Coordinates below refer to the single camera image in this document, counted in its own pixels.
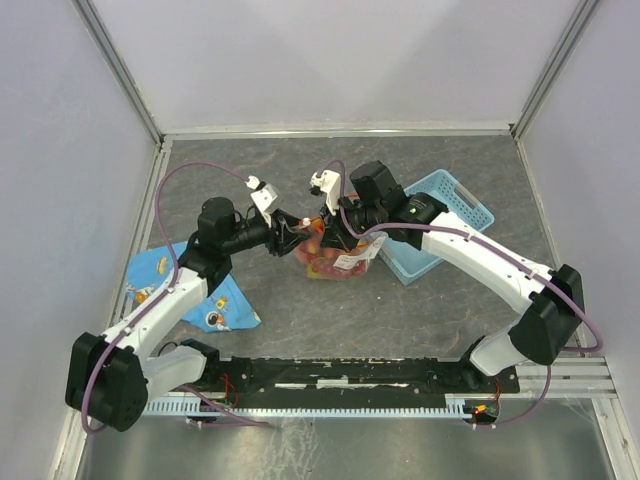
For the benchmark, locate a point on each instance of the red yellow strawberry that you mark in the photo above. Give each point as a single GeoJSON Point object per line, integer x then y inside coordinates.
{"type": "Point", "coordinates": [311, 248]}

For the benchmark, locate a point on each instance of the purple grapes bunch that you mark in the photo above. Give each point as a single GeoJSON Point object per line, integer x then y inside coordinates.
{"type": "Point", "coordinates": [326, 271]}

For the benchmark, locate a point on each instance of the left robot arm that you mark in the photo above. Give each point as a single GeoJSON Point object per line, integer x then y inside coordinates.
{"type": "Point", "coordinates": [114, 375]}

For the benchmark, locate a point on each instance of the aluminium frame left post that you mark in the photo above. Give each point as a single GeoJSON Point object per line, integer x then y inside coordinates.
{"type": "Point", "coordinates": [101, 37]}

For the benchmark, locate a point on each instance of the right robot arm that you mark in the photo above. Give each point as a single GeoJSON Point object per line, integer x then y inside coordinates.
{"type": "Point", "coordinates": [549, 302]}

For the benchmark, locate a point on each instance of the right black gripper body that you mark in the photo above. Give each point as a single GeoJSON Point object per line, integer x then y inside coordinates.
{"type": "Point", "coordinates": [355, 219]}

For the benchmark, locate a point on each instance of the blue patterned cloth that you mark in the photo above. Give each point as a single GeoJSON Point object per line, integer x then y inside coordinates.
{"type": "Point", "coordinates": [226, 309]}

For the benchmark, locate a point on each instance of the clear zip top bag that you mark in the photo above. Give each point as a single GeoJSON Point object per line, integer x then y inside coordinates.
{"type": "Point", "coordinates": [366, 250]}

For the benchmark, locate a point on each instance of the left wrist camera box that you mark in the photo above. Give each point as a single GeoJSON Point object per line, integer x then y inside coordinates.
{"type": "Point", "coordinates": [265, 197]}

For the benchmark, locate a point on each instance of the aluminium frame post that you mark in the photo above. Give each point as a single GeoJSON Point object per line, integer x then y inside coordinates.
{"type": "Point", "coordinates": [101, 37]}
{"type": "Point", "coordinates": [564, 47]}

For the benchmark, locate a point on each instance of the aluminium frame back rail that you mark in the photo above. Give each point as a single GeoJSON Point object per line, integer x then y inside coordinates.
{"type": "Point", "coordinates": [335, 133]}

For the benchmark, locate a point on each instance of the light blue plastic basket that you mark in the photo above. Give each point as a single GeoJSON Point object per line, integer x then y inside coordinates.
{"type": "Point", "coordinates": [409, 264]}

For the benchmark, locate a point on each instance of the aluminium frame right post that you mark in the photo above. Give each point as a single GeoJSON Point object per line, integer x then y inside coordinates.
{"type": "Point", "coordinates": [564, 47]}

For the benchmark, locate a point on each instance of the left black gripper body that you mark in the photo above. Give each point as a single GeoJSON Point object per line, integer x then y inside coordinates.
{"type": "Point", "coordinates": [274, 242]}

